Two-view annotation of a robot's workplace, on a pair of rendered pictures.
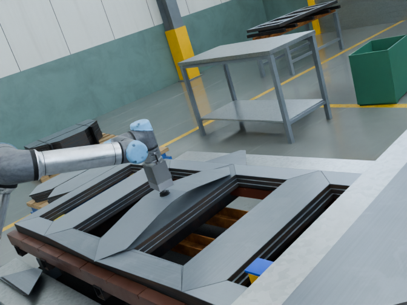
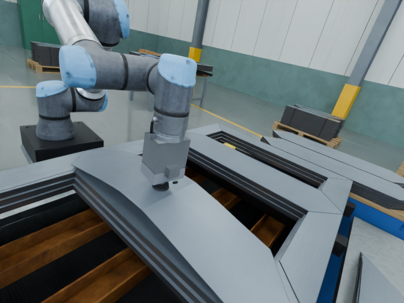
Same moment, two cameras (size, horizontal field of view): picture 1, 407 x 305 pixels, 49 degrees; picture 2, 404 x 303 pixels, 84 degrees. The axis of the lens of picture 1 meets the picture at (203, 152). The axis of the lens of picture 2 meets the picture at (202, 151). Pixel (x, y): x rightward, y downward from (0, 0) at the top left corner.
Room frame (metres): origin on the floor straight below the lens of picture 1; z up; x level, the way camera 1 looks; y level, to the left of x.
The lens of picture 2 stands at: (1.57, -0.27, 1.26)
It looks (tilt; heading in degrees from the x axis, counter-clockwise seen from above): 25 degrees down; 73
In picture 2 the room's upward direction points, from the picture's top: 13 degrees clockwise
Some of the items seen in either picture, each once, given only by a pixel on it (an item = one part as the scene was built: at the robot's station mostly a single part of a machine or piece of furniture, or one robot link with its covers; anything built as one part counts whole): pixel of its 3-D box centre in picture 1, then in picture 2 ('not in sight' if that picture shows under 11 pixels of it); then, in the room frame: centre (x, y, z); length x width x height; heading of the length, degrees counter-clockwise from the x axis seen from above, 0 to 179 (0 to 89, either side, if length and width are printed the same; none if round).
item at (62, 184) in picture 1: (97, 169); (329, 163); (2.58, 0.63, 0.82); 0.80 x 0.40 x 0.06; 130
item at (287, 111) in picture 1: (251, 89); not in sight; (4.97, -0.73, 0.47); 1.50 x 0.70 x 0.95; 34
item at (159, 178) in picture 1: (160, 171); (166, 156); (1.62, 0.18, 1.02); 0.10 x 0.09 x 0.16; 118
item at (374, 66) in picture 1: (380, 71); not in sight; (4.71, -2.10, 0.29); 0.61 x 0.46 x 0.57; 134
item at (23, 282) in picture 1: (25, 277); not in sight; (1.75, 0.90, 0.70); 0.39 x 0.12 x 0.04; 40
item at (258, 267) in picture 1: (260, 269); not in sight; (1.03, -0.05, 0.88); 0.06 x 0.06 x 0.02; 40
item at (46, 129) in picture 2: not in sight; (55, 123); (1.19, 0.78, 0.82); 0.15 x 0.15 x 0.10
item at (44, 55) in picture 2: not in sight; (60, 58); (-0.57, 6.27, 0.28); 1.20 x 0.80 x 0.57; 36
